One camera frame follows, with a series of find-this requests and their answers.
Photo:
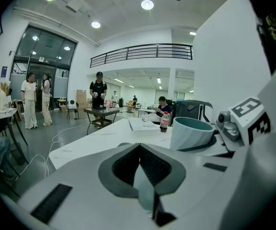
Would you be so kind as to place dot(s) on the yellow black bin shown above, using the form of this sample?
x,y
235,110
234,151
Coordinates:
x,y
61,101

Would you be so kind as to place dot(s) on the white printed card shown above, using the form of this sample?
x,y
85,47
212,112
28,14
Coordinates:
x,y
142,124

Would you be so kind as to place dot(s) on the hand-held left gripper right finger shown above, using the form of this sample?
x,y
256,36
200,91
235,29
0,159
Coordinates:
x,y
195,190

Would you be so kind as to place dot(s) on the grey ribbed cup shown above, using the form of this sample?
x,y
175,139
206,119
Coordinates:
x,y
190,135

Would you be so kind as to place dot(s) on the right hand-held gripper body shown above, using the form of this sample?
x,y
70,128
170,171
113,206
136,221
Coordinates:
x,y
257,128

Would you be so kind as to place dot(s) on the glass entrance door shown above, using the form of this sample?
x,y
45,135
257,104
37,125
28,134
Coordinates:
x,y
47,47

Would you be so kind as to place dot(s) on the person's black printed t-shirt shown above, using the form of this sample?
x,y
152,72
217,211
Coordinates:
x,y
274,32

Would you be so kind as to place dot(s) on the white pet carrier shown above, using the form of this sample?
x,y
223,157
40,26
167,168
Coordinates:
x,y
72,104

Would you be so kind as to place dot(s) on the black balcony railing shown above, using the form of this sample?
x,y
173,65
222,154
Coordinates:
x,y
157,45

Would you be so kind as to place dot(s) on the black metal chair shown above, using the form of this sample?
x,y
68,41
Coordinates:
x,y
72,110

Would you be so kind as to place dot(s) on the white marble table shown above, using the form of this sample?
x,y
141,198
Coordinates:
x,y
109,138

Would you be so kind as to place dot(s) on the teal cloth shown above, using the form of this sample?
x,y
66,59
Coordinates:
x,y
183,100

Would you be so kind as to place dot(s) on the small open cardboard box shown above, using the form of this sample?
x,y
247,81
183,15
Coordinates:
x,y
63,108

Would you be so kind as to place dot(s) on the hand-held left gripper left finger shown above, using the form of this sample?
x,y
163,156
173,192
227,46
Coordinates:
x,y
85,195

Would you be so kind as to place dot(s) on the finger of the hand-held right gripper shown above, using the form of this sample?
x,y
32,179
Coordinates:
x,y
212,151

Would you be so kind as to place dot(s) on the cola bottle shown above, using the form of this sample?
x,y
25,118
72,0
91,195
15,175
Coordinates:
x,y
164,123

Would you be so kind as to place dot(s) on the white meeting table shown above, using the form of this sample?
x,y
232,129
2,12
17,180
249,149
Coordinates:
x,y
6,114

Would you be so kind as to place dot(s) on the black tower speaker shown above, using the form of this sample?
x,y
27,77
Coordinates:
x,y
121,102

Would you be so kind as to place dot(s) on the large cardboard box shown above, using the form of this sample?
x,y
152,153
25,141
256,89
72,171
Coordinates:
x,y
81,99

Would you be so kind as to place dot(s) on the blue wall sign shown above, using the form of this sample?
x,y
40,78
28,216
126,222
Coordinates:
x,y
4,72

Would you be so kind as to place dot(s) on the clear plastic bottle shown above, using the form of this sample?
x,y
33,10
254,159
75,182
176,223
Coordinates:
x,y
107,106

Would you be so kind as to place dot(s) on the black glass table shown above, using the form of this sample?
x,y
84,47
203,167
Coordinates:
x,y
102,111

